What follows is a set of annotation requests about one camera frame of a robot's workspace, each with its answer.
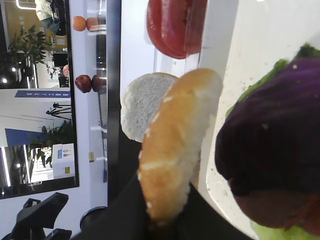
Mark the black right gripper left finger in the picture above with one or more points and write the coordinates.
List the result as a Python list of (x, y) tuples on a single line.
[(125, 219)]

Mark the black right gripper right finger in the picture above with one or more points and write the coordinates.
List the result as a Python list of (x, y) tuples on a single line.
[(199, 221)]

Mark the sesame top bun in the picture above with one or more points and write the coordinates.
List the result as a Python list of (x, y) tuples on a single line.
[(172, 142)]

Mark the white bottom bun slices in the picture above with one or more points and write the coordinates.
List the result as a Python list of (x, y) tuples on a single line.
[(140, 102)]

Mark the tomato slices stack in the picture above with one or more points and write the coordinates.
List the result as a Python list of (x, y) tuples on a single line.
[(166, 26)]

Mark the white cardboard box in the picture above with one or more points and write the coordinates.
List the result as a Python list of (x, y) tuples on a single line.
[(63, 160)]

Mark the assembled burger stack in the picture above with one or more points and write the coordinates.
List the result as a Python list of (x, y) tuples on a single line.
[(268, 149)]

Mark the black tripod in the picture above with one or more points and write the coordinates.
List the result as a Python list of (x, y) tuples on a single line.
[(59, 110)]

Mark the red apple on shelf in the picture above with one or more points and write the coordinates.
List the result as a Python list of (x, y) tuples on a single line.
[(83, 83)]

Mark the metal baking tray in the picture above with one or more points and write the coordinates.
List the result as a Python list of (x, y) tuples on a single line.
[(242, 40)]

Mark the green potted plant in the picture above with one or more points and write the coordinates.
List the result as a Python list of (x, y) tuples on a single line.
[(29, 44)]

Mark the orange fruit on shelf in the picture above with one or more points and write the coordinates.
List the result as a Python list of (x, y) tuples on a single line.
[(79, 23)]

